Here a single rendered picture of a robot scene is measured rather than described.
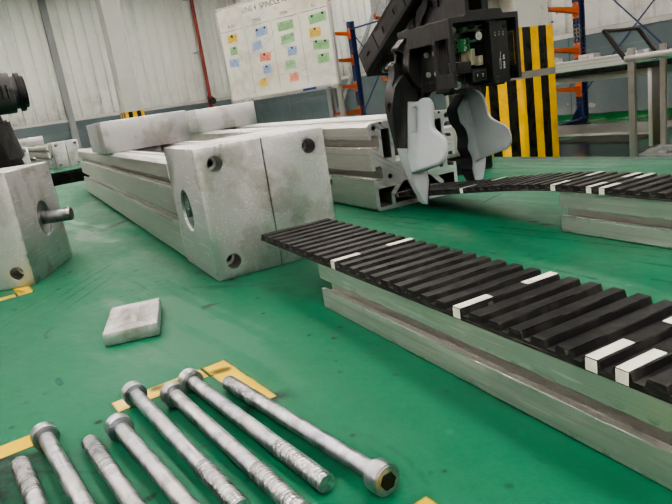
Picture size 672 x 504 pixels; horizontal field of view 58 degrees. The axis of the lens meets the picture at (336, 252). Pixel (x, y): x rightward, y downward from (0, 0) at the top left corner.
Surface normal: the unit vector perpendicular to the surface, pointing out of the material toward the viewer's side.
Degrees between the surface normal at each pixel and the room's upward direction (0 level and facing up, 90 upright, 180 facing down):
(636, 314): 0
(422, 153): 80
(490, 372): 90
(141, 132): 90
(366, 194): 90
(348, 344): 0
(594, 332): 0
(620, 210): 90
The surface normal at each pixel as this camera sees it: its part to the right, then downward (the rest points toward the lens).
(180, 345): -0.14, -0.96
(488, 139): -0.80, 0.41
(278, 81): -0.58, 0.29
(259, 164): 0.46, 0.16
